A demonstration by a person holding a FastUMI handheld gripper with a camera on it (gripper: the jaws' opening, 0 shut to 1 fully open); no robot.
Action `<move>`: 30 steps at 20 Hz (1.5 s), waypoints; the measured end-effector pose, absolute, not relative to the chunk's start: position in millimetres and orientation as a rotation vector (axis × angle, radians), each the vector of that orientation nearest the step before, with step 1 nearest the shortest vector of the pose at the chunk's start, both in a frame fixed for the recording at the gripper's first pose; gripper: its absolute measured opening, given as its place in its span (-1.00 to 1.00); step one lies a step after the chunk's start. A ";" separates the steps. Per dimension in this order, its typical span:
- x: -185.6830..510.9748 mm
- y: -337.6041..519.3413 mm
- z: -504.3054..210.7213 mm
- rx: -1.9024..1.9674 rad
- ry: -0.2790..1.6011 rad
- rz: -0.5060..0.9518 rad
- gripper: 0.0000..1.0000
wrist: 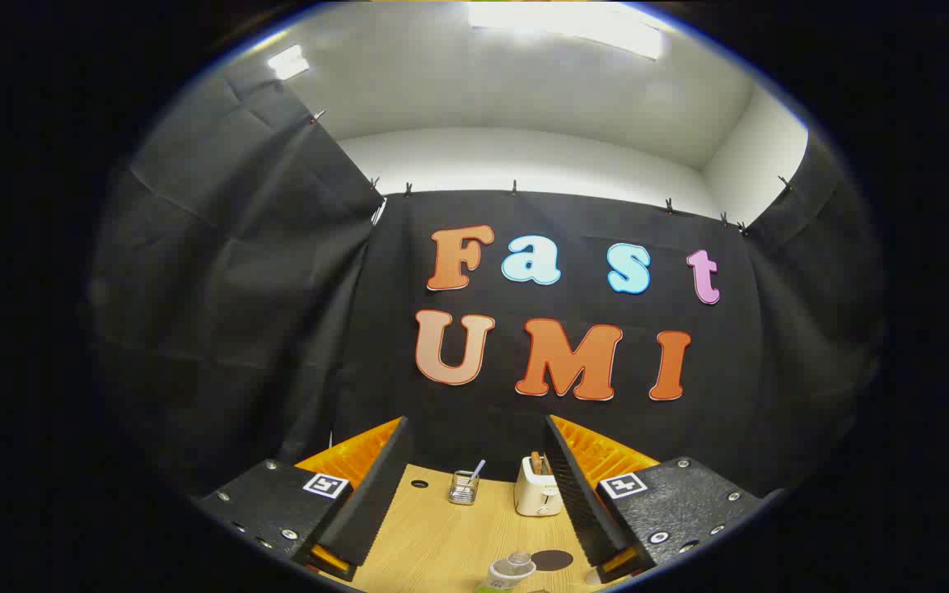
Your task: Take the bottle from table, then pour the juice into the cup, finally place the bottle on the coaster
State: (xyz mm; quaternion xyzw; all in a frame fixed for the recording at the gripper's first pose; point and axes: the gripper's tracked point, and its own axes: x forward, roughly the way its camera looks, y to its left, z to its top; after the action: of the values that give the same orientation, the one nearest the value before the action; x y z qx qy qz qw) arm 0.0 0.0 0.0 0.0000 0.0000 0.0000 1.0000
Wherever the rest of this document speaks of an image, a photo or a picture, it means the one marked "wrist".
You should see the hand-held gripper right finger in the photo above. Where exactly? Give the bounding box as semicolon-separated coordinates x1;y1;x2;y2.
544;414;784;587

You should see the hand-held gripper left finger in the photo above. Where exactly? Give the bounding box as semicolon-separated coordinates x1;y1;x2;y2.
193;416;414;582

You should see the white green label juice bottle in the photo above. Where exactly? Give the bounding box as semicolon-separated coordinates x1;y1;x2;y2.
474;551;538;593

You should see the white toaster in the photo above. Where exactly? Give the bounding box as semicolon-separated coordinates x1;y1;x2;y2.
513;455;564;518

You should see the wooden table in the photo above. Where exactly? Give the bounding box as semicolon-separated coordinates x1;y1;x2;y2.
343;464;632;593

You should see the metal mesh utensil holder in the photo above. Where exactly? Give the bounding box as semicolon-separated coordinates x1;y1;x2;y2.
448;469;480;506

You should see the small ceiling light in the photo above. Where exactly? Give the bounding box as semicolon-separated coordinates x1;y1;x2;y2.
267;45;311;81

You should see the long ceiling light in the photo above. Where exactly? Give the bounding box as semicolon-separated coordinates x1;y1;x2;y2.
466;2;665;60

